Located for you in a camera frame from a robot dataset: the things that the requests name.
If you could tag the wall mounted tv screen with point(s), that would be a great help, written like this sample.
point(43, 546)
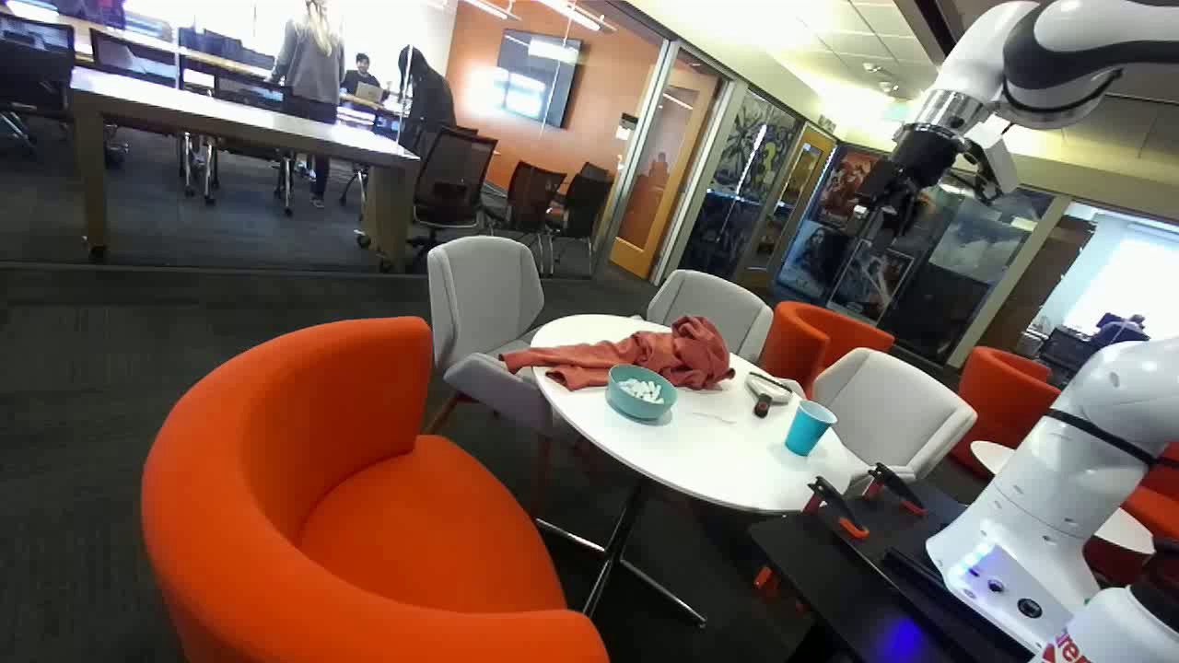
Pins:
point(540, 80)

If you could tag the red wall poster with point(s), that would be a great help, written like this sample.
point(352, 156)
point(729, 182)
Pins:
point(848, 191)

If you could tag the seated person dark top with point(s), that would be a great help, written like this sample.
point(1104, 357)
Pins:
point(360, 77)

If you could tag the long wooden table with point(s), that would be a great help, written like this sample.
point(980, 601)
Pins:
point(244, 123)

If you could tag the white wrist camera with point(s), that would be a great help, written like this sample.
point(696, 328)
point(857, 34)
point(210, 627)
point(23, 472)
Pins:
point(995, 169)

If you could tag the orange wooden door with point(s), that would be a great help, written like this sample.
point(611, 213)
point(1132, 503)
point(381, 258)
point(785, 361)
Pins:
point(663, 185)

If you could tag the blue plastic cup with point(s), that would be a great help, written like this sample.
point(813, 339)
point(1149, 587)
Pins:
point(809, 431)

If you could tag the light grey armchair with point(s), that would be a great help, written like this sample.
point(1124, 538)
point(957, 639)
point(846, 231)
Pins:
point(712, 309)
point(484, 298)
point(888, 412)

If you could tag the person in grey top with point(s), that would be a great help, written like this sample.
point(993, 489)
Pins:
point(308, 61)

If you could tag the teal bowl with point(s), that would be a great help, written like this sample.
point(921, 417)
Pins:
point(640, 397)

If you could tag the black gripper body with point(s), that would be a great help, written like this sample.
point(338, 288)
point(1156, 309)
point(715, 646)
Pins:
point(921, 154)

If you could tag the orange black clamp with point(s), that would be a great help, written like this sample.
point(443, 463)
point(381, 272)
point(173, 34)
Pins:
point(842, 511)
point(898, 489)

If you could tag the black robot stand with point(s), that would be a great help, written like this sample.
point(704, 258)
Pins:
point(848, 601)

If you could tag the dark haired person in black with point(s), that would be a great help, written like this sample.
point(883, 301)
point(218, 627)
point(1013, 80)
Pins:
point(425, 99)

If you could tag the black mesh office chair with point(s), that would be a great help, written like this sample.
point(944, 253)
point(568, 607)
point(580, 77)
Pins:
point(452, 180)

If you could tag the orange tub chair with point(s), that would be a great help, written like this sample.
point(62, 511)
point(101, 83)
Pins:
point(1008, 392)
point(1157, 499)
point(815, 337)
point(308, 406)

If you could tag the rust red sweatshirt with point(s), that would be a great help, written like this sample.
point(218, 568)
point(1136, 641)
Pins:
point(663, 357)

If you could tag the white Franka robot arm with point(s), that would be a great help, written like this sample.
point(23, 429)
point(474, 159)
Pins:
point(1082, 492)

